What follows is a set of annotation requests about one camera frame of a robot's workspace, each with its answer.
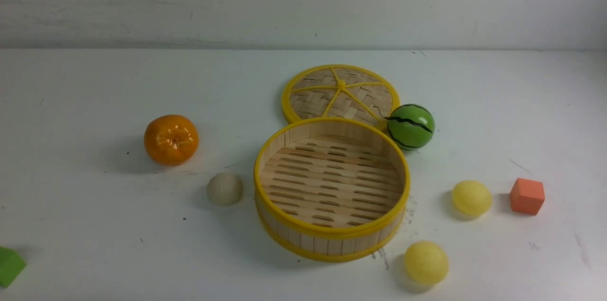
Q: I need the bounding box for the bamboo steamer tray yellow rim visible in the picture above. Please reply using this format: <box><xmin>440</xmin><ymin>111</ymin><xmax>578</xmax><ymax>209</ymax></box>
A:
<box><xmin>254</xmin><ymin>118</ymin><xmax>411</xmax><ymax>262</ymax></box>

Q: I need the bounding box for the yellow bun front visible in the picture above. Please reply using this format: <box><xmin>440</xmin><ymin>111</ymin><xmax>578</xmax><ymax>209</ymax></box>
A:
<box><xmin>404</xmin><ymin>241</ymin><xmax>449</xmax><ymax>286</ymax></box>

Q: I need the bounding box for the white bun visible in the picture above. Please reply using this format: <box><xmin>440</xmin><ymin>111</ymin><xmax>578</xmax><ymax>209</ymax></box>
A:
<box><xmin>207</xmin><ymin>172</ymin><xmax>244</xmax><ymax>206</ymax></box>

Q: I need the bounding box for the yellow bun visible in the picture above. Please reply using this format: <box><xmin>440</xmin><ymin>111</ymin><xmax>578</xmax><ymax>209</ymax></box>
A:
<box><xmin>404</xmin><ymin>241</ymin><xmax>449</xmax><ymax>286</ymax></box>
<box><xmin>451</xmin><ymin>180</ymin><xmax>493</xmax><ymax>218</ymax></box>

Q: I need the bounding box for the green watermelon toy ball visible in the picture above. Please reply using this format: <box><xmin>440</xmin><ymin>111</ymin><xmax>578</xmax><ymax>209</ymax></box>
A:
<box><xmin>386</xmin><ymin>104</ymin><xmax>435</xmax><ymax>150</ymax></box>

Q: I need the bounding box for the woven bamboo steamer lid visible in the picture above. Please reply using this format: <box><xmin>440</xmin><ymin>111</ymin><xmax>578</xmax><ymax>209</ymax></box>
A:
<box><xmin>280</xmin><ymin>65</ymin><xmax>401</xmax><ymax>132</ymax></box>

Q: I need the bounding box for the orange toy mandarin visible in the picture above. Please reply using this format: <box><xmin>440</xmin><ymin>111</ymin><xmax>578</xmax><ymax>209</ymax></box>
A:
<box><xmin>144</xmin><ymin>114</ymin><xmax>200</xmax><ymax>166</ymax></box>

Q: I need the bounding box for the green block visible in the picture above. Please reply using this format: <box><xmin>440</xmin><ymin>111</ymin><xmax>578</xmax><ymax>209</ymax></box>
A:
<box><xmin>0</xmin><ymin>247</ymin><xmax>27</xmax><ymax>288</ymax></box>

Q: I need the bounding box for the orange foam cube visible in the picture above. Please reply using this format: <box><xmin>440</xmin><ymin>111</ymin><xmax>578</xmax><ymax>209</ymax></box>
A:
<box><xmin>509</xmin><ymin>178</ymin><xmax>545</xmax><ymax>216</ymax></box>

